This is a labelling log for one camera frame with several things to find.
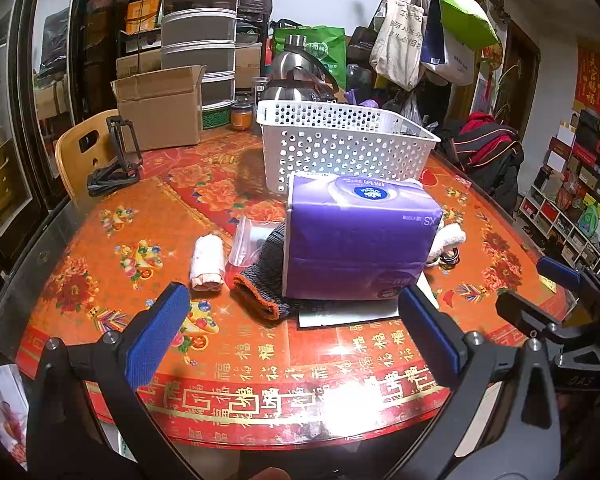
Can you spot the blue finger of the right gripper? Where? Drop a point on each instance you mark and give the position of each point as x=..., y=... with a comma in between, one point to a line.
x=529, y=319
x=558, y=273

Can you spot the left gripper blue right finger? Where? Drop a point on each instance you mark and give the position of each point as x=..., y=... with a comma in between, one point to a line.
x=437, y=337

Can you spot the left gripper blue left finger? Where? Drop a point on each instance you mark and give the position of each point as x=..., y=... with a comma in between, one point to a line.
x=150, y=333

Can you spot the purple tissue pack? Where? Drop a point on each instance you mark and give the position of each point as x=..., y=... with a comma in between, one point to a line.
x=350, y=238

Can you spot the clear zip bag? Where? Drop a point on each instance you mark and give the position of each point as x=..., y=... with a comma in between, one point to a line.
x=248, y=240

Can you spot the white plush toy blue clothes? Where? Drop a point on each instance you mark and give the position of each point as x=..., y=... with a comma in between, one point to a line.
x=448, y=237

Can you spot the white shelf with items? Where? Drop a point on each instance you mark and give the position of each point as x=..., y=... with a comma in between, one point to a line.
x=561, y=209

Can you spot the red black jacket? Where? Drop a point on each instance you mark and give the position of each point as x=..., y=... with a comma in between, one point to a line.
x=489, y=153

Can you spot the wooden chair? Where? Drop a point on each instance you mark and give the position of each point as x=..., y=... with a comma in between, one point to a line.
x=82, y=149

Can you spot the navy white tote bag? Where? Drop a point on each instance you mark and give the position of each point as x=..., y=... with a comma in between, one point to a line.
x=443, y=54

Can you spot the white perforated plastic basket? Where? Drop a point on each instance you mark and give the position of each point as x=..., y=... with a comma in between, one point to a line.
x=331, y=138

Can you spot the brown cardboard box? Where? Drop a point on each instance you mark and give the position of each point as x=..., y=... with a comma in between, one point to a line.
x=164, y=106

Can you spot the beige canvas tote bag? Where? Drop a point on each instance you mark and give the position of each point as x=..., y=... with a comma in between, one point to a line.
x=398, y=45

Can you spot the lime green bag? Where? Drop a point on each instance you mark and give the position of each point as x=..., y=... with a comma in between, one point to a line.
x=467, y=22

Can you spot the orange jam jar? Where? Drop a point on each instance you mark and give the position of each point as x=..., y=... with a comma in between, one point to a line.
x=241, y=116

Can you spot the stainless steel kettle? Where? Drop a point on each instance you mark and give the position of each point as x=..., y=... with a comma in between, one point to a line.
x=297, y=75

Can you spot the green shopping bag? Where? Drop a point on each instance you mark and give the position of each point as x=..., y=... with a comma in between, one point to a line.
x=328, y=44

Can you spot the grey stacked drawer unit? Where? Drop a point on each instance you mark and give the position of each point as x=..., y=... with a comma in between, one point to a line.
x=202, y=32

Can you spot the red wall scroll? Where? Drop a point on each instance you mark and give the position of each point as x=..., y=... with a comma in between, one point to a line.
x=588, y=75

